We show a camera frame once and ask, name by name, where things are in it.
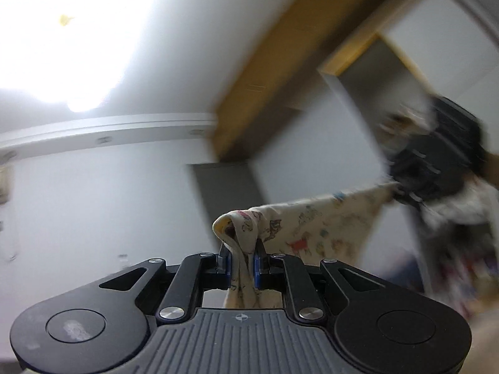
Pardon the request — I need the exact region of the wooden yellow wardrobe top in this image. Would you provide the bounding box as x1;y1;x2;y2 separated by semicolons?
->
211;0;413;162

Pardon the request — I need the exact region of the clothes pile on shelf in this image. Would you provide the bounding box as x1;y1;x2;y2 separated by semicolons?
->
419;177;498;319

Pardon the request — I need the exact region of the grey door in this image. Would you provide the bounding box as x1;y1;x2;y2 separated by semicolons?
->
187;162;266;248

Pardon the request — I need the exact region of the cartoon print cream garment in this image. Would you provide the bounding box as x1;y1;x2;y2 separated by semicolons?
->
212;182;395;309

